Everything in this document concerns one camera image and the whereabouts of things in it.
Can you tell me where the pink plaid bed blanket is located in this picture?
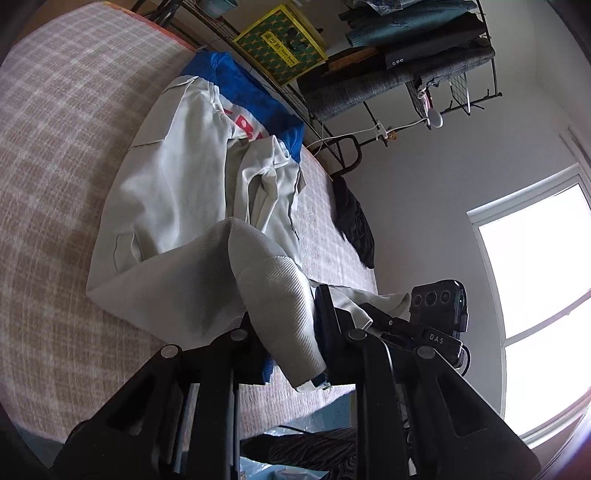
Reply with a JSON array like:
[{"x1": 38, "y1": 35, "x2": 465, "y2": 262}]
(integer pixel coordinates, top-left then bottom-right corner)
[{"x1": 0, "y1": 2, "x2": 380, "y2": 444}]

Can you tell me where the black bag on bed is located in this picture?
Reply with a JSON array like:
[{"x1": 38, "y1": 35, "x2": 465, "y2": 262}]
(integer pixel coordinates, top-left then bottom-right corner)
[{"x1": 332, "y1": 176, "x2": 376, "y2": 269}]

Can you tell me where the striped dark trousers leg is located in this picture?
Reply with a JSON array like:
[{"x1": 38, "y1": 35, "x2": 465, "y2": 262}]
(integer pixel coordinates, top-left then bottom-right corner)
[{"x1": 239, "y1": 426, "x2": 359, "y2": 480}]

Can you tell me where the yellow green patterned box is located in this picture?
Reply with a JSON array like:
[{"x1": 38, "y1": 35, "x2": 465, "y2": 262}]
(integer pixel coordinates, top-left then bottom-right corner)
[{"x1": 233, "y1": 1, "x2": 328, "y2": 86}]

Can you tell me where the white and blue jacket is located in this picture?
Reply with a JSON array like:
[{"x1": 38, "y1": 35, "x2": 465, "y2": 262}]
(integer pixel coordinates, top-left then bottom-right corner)
[{"x1": 85, "y1": 49, "x2": 412, "y2": 393}]

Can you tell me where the bright window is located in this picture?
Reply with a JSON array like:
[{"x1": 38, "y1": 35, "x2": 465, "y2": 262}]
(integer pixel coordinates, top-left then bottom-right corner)
[{"x1": 468, "y1": 165, "x2": 590, "y2": 447}]

